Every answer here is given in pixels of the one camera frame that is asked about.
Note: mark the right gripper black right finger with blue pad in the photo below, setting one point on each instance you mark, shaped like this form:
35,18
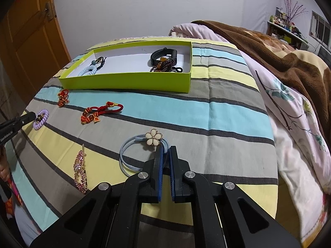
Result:
179,189

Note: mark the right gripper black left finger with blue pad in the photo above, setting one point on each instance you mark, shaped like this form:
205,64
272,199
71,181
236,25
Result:
152,188

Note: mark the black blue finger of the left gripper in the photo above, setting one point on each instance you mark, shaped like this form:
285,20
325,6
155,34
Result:
19,122

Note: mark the blue hair tie cream flower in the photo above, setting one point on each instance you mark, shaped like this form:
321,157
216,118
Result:
138,149

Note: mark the small red knot ornament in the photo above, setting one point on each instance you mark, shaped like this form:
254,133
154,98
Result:
63,98

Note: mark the pink rhinestone hair clip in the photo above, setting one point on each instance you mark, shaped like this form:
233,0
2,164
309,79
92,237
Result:
80,177

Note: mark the small gold black charm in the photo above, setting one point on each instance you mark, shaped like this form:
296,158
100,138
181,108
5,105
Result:
39,118

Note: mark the person's left hand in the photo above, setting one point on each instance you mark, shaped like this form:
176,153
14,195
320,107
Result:
5,171

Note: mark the striped pastel blanket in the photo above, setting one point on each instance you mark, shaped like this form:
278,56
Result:
220,141

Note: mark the orange wooden door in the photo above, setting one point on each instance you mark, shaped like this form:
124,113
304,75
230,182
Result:
33,49

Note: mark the lime green shallow box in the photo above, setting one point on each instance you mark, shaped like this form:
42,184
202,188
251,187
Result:
127,67

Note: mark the brass door lock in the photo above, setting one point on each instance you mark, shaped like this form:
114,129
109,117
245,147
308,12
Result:
50,11

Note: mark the black fitness band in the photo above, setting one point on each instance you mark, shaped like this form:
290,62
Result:
156,56

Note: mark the pink floral quilt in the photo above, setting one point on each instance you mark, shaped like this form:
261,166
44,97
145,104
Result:
226,74

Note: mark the brown fleece blanket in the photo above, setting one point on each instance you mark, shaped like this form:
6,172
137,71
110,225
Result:
299,69

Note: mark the purple blossom branches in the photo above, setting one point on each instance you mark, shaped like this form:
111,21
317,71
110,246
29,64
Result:
293,10

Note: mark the window with bars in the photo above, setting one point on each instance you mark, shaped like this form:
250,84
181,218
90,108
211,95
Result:
320,30

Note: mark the black cord bracelet teal bead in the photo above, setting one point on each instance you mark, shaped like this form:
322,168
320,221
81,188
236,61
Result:
99,62

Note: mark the cluttered wall shelf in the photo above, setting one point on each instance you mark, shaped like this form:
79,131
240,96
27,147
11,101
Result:
280,28

